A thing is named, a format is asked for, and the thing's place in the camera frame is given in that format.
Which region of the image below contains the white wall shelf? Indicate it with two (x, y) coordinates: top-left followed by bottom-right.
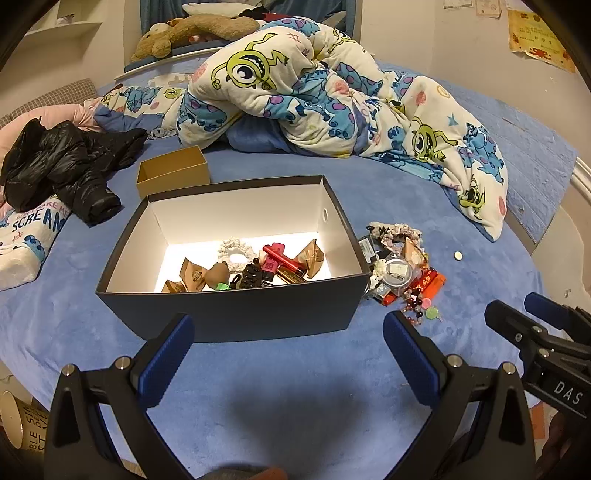
(23, 21), (102, 51)

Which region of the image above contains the black puffer jacket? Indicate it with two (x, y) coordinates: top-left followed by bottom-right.
(0, 119), (148, 227)

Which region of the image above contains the bead bracelet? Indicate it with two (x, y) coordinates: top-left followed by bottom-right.
(399, 286), (444, 326)

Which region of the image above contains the grey checked pillow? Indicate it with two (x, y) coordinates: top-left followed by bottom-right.
(0, 78), (98, 130)

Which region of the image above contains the small gold cardboard box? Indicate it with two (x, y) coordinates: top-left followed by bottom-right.
(136, 145), (211, 200)

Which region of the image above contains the yellow wall certificate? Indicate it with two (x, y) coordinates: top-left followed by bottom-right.
(508, 9), (578, 73)

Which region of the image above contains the white hair scrunchie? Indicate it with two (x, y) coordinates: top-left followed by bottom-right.
(218, 237), (256, 271)

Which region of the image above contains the white bed frame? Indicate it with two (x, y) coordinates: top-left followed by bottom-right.
(568, 157), (591, 204)

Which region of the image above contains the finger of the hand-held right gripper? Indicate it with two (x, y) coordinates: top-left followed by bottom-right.
(485, 300), (561, 365)
(525, 292), (591, 342)

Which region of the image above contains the white plush toy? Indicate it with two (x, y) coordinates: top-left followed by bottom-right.
(182, 2), (252, 19)

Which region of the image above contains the white printed pillow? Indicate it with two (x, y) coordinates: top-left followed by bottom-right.
(0, 198), (70, 291)

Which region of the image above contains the black hair claw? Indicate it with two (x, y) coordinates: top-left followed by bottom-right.
(229, 263), (278, 289)

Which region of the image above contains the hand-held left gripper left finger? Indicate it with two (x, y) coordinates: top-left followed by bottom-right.
(44, 313), (195, 480)

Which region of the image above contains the cartoon monster printed blanket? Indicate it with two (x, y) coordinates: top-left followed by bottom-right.
(99, 16), (509, 243)

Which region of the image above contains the round silver tin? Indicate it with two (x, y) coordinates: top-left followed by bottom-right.
(383, 258), (411, 284)

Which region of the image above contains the dark blue cardboard box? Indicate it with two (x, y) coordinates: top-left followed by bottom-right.
(95, 174), (372, 343)

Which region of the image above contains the brown teddy bear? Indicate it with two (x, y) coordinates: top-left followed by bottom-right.
(130, 14), (260, 61)

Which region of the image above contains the white paper cup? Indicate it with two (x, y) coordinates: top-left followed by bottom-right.
(0, 391), (47, 450)

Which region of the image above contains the lace hair scrunchie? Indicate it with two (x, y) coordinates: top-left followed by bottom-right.
(368, 222), (423, 245)

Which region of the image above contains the pink cloth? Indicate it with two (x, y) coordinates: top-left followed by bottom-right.
(0, 102), (100, 153)

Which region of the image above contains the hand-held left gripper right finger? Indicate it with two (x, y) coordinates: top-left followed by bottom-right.
(383, 310), (536, 480)

